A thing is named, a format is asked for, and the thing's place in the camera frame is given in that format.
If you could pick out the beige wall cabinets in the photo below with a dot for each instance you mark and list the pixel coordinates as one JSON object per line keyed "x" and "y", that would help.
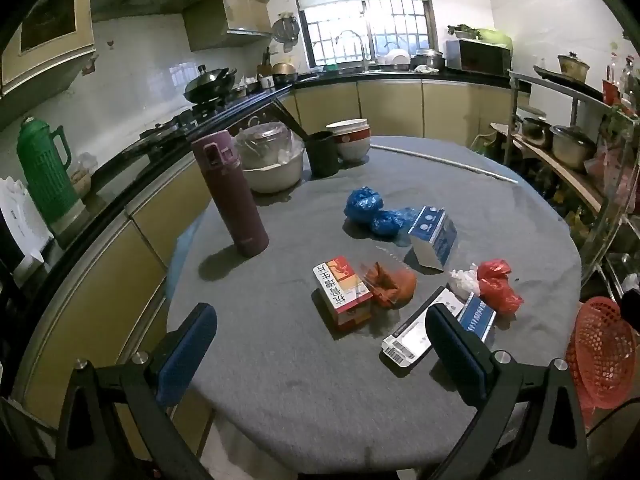
{"x": 50, "y": 25}

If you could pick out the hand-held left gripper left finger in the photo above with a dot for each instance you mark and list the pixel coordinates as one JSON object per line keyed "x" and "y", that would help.
{"x": 185, "y": 355}

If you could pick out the metal shelf rack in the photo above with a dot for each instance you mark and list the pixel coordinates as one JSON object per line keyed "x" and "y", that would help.
{"x": 582, "y": 192}

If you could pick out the green plastic bag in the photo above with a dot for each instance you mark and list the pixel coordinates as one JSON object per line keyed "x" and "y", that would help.
{"x": 495, "y": 37}

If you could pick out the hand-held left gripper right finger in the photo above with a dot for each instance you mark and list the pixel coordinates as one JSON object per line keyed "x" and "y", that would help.
{"x": 462, "y": 360}

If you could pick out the small steel pot with lid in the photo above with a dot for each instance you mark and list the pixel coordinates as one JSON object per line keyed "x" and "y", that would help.
{"x": 427, "y": 59}

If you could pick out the large steel cooking pot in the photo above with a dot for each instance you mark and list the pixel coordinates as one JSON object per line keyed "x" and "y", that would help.
{"x": 572, "y": 147}

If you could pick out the white blue box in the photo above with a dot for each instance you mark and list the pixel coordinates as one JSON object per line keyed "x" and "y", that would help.
{"x": 415, "y": 340}

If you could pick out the white plastic bag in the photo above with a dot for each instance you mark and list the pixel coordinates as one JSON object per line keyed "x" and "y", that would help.
{"x": 462, "y": 282}

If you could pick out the blue white carton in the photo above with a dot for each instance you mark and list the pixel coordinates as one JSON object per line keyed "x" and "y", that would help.
{"x": 432, "y": 240}

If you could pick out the red white medicine box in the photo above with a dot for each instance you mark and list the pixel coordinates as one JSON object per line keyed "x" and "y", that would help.
{"x": 342, "y": 290}

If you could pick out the red white ceramic bowl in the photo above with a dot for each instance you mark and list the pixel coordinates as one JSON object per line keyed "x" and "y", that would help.
{"x": 352, "y": 147}
{"x": 347, "y": 126}

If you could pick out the black gas stove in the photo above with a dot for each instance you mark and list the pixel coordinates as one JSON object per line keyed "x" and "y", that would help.
{"x": 175, "y": 127}

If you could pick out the purple thermos bottle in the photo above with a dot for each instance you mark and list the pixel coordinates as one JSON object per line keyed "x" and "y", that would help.
{"x": 230, "y": 195}

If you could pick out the brass lidded pot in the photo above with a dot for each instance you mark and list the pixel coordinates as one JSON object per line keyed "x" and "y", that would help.
{"x": 575, "y": 65}

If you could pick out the black cup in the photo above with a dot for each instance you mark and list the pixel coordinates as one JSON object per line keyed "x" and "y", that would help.
{"x": 322, "y": 157}

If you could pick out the beige range hood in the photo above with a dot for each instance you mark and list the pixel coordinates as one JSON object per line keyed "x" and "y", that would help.
{"x": 220, "y": 20}

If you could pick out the red plastic basket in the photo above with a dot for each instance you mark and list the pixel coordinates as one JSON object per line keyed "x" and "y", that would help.
{"x": 600, "y": 355}

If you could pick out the dark leafy greens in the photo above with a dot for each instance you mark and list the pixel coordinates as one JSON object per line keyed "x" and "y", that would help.
{"x": 462, "y": 31}

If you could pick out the red plastic bag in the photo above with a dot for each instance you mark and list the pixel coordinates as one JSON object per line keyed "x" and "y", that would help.
{"x": 500, "y": 290}

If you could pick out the pink plastic bag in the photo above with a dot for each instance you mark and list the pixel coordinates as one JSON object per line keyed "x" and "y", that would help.
{"x": 607, "y": 175}

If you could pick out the white dishes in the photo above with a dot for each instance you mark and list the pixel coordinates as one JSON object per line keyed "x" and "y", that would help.
{"x": 397, "y": 57}

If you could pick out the gold coloured pot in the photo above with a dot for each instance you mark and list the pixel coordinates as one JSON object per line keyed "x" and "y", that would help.
{"x": 284, "y": 72}

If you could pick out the hanging metal strainer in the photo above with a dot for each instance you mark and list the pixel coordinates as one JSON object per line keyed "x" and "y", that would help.
{"x": 286, "y": 30}

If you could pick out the thin white rod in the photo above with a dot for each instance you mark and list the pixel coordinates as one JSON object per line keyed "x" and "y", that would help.
{"x": 440, "y": 161}

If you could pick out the black kitchen countertop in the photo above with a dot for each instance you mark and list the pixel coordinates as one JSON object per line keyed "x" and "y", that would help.
{"x": 125, "y": 165}

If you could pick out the curved metal faucet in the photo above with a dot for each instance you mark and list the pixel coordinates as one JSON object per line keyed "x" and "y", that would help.
{"x": 361, "y": 47}

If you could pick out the orange plastic bag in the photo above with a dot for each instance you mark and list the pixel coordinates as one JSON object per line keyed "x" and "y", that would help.
{"x": 395, "y": 285}

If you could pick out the beige lower cabinets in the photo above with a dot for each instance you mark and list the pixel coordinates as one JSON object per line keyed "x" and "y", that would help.
{"x": 390, "y": 105}

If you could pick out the barred kitchen window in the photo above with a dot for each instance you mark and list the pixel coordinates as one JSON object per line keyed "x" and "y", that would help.
{"x": 350, "y": 25}

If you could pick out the black wok with lid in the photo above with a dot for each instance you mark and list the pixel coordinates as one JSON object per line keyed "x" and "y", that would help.
{"x": 207, "y": 85}

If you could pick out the blue plastic bag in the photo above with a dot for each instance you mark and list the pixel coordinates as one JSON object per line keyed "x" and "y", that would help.
{"x": 365, "y": 205}

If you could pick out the green thermos jug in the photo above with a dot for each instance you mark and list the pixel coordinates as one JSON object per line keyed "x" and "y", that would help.
{"x": 45, "y": 175}

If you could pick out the silver countertop appliance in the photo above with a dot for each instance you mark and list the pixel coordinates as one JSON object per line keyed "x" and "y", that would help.
{"x": 480, "y": 57}

